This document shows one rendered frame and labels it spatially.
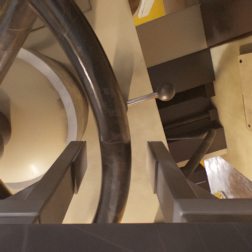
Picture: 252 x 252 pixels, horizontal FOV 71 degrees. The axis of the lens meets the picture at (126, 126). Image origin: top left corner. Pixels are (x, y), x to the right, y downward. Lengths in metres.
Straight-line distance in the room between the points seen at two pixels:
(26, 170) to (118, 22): 0.29
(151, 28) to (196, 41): 0.25
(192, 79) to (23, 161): 0.95
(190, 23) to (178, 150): 0.71
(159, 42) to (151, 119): 0.72
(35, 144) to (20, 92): 0.07
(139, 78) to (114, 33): 0.09
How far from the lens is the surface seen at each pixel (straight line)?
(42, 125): 0.27
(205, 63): 1.11
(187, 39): 1.09
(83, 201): 0.46
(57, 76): 0.27
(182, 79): 1.06
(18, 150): 0.29
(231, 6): 0.91
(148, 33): 1.04
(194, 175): 1.28
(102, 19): 0.37
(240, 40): 0.91
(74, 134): 0.28
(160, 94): 0.32
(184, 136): 1.03
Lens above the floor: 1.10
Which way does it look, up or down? 3 degrees up
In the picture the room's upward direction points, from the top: 107 degrees counter-clockwise
